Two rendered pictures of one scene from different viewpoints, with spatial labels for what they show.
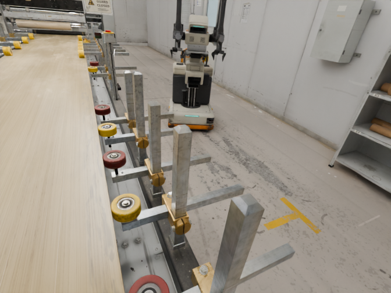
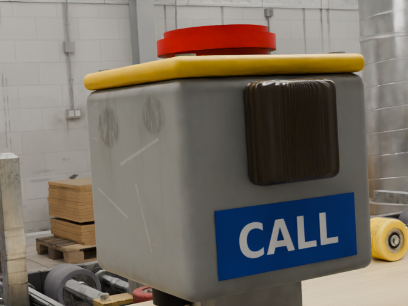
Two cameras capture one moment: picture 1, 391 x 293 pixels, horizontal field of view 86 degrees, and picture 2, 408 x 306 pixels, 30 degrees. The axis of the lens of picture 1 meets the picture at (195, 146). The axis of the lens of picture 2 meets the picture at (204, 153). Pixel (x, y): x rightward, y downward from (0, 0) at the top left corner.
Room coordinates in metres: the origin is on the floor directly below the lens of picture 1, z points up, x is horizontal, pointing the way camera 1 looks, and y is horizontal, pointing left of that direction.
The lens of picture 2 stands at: (1.74, 0.47, 1.20)
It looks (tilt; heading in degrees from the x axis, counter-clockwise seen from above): 3 degrees down; 87
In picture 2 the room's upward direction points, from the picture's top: 3 degrees counter-clockwise
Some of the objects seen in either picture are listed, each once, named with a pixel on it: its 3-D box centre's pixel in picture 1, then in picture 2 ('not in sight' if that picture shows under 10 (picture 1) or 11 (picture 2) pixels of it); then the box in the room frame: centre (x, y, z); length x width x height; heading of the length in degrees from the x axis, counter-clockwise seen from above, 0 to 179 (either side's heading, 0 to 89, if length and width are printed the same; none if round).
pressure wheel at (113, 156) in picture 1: (116, 167); not in sight; (0.63, 0.30, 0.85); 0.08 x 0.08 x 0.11
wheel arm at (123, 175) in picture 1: (165, 167); not in sight; (0.72, 0.12, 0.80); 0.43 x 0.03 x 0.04; 118
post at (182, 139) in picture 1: (178, 200); not in sight; (0.44, 0.03, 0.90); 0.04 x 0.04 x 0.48; 28
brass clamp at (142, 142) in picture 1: (140, 137); not in sight; (0.90, 0.28, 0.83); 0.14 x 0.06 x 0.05; 28
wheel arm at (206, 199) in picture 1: (188, 204); not in sight; (0.50, 0.00, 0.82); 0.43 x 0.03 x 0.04; 118
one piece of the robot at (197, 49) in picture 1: (196, 55); not in sight; (2.63, 0.09, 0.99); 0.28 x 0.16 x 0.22; 97
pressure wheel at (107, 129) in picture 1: (108, 136); not in sight; (0.85, 0.41, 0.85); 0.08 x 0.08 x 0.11
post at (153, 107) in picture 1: (155, 160); not in sight; (0.66, 0.15, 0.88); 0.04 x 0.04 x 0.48; 28
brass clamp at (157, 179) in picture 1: (154, 171); not in sight; (0.68, 0.16, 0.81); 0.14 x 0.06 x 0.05; 28
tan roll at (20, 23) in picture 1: (58, 25); not in sight; (4.26, 2.66, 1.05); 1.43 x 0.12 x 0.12; 118
